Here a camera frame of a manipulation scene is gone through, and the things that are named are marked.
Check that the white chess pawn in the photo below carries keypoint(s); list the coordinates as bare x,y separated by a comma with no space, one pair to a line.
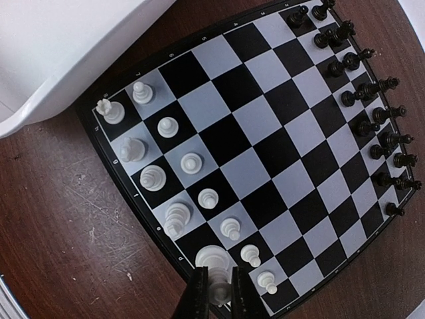
142,93
208,198
230,228
167,127
251,254
266,280
191,163

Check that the front aluminium rail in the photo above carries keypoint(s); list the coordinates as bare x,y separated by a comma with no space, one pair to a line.
9,307

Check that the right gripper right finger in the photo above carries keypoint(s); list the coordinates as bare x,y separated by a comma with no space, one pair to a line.
241,291

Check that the black chess pieces row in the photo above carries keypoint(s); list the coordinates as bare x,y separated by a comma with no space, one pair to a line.
339,140

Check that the white chess king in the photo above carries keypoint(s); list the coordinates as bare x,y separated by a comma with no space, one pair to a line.
217,260

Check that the white rectangular tray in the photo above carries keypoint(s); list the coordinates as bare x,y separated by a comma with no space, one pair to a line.
52,51

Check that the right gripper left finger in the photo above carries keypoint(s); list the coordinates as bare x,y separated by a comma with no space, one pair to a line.
194,302

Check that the white chess bishop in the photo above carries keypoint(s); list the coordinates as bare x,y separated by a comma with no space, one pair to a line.
153,178

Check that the black and white chessboard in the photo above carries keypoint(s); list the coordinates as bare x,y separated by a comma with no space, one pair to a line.
214,83

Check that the white chess piece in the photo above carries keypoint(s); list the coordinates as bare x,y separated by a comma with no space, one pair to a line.
113,112
132,150

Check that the white chess queen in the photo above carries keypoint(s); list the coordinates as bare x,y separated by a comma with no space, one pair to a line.
177,216

